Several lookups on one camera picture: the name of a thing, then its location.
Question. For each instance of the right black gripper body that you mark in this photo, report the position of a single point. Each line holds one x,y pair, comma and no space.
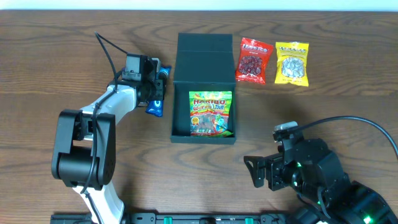
268,172

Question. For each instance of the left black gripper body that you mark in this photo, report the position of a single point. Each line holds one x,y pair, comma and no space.
158,90

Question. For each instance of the blue Oreo cookie pack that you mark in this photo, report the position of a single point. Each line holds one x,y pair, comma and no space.
156,107

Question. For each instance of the green Haribo worms bag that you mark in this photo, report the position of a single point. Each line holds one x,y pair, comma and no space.
209,113

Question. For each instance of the yellow Hacks candy bag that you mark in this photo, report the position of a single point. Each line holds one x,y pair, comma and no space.
292,63

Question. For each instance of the red Hacks candy bag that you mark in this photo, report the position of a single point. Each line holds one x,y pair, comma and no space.
253,59

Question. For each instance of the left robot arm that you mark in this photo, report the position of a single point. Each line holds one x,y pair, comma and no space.
84,154

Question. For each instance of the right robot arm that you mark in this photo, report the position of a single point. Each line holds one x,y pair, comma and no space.
315,173

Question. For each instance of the dark green open box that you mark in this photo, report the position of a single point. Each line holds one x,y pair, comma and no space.
204,63

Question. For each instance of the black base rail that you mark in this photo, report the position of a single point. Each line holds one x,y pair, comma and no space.
151,218

